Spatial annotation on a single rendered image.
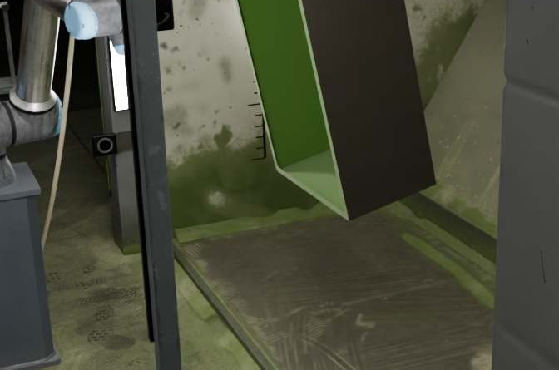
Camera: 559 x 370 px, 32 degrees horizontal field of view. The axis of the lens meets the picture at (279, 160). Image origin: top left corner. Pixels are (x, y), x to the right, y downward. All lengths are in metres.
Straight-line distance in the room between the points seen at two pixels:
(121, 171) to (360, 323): 1.26
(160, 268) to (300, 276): 1.77
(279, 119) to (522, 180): 2.39
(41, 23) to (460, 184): 1.97
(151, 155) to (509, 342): 0.88
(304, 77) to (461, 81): 1.01
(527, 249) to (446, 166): 2.90
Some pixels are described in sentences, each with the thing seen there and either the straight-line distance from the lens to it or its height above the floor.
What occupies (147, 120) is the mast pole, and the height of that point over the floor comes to 1.14.
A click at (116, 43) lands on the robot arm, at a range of 2.59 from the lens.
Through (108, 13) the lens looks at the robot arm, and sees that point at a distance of 2.44.
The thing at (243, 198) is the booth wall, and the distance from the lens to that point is 4.35.
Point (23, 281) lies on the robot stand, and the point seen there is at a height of 0.32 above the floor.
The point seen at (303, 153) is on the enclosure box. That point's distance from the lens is 3.83.
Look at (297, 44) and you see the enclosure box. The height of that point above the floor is 0.94.
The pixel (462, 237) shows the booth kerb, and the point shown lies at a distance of 4.14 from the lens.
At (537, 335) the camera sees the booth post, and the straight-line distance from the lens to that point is 1.48.
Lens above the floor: 1.69
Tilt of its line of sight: 18 degrees down
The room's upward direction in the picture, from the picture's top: 2 degrees counter-clockwise
